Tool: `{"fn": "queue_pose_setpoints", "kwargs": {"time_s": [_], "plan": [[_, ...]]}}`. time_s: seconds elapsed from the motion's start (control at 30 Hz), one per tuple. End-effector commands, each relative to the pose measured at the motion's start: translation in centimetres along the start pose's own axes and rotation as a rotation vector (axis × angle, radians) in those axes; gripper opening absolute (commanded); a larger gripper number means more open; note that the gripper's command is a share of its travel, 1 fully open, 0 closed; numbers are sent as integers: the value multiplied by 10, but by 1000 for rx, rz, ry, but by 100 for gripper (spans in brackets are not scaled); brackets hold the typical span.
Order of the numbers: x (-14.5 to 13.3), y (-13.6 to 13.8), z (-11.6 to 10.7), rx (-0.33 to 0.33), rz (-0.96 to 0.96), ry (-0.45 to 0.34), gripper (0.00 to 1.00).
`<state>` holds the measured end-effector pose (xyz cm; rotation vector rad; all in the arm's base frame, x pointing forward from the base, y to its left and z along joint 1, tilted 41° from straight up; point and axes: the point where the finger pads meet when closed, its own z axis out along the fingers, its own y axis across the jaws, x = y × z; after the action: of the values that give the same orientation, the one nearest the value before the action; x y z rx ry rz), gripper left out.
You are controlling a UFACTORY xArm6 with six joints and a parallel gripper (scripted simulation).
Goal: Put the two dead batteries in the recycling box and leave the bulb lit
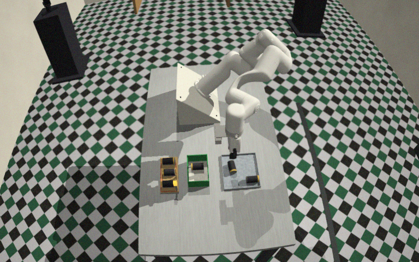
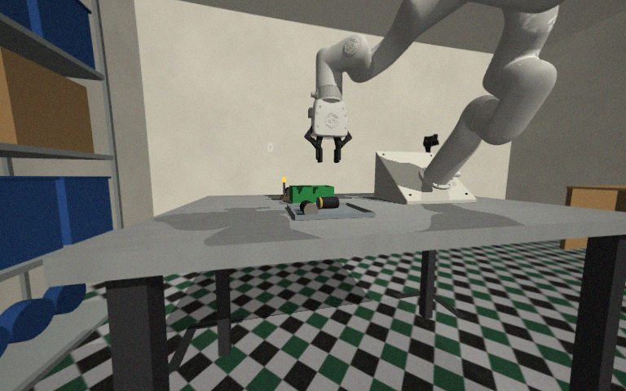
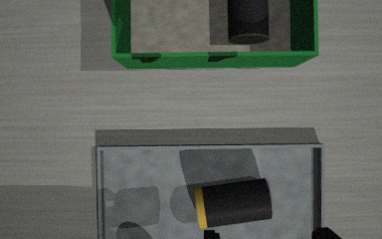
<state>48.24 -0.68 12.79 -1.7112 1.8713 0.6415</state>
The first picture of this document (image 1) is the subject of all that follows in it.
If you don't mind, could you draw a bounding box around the green open box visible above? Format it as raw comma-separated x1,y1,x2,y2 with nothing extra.
187,154,210,188

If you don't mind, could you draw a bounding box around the tan flat circuit board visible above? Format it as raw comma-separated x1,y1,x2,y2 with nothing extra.
160,157,179,193

